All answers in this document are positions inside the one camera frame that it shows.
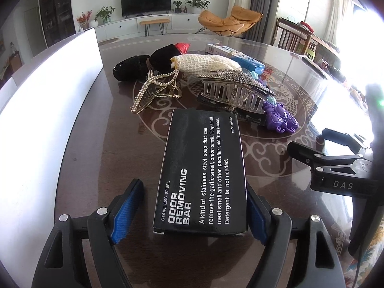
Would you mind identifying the dark patterned glass desktop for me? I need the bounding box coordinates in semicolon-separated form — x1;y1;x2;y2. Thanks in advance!
55;31;384;288

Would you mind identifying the black velvet pouch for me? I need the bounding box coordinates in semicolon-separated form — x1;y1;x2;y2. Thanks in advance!
148;44;182;72

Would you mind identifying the dark glass display cabinet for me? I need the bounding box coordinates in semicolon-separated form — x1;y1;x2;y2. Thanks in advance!
39;0;75;47

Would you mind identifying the orange lounge chair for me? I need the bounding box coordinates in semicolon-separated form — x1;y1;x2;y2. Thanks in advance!
198;5;264;37

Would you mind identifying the black television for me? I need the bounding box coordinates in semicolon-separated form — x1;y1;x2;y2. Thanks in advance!
120;0;172;17

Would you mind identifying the red flower arrangement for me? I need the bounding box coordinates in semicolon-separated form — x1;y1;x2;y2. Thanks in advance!
76;10;92;32

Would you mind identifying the long white blue box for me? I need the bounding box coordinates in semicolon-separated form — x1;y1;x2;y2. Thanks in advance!
206;42;237;57

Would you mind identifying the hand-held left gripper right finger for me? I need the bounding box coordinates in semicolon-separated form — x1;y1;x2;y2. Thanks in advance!
246;186;348;288

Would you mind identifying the wooden bench stool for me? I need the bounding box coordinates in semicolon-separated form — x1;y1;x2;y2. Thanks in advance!
139;18;171;37

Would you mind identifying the wooden side table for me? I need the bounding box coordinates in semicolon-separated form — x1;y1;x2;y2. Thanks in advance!
310;33;342;66

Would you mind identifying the white board panel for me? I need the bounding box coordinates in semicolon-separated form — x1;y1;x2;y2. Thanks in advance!
0;27;104;276

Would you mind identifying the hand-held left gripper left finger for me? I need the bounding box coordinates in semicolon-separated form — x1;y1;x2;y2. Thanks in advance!
31;178;144;288

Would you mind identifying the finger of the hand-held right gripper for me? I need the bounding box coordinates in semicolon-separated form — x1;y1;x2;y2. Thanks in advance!
316;128;373;154
286;140;366;171

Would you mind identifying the green plant in glass vase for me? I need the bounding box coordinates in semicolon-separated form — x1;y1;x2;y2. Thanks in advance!
95;6;116;24

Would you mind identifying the floral patterned cloth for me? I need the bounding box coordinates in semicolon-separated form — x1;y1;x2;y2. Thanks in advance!
342;237;384;288

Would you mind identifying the large leafy potted plant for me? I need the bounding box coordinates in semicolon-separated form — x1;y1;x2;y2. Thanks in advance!
185;0;210;14

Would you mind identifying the white television cabinet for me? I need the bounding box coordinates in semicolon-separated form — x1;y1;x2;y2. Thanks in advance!
96;13;204;41

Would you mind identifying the gold pearl claw hair clip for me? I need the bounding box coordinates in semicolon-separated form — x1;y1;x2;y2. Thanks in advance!
130;68;183;114

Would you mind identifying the black remote control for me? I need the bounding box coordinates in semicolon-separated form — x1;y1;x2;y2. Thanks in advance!
301;55;329;80

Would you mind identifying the white sheer curtain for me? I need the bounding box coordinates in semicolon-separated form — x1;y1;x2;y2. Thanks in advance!
325;0;354;45

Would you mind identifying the black soap box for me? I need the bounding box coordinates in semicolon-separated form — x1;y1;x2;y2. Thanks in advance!
152;109;248;237

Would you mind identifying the grey curtain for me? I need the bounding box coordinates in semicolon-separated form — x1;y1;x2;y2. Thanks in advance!
250;0;284;45

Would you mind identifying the blue carton box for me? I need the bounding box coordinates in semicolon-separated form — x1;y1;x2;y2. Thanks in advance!
229;52;265;74

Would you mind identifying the rhinestone bow hair clip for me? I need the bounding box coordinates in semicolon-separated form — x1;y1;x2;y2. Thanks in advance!
196;67;276;115

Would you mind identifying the purple flower hair clip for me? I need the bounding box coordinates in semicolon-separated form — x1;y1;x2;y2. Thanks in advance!
261;102;300;134

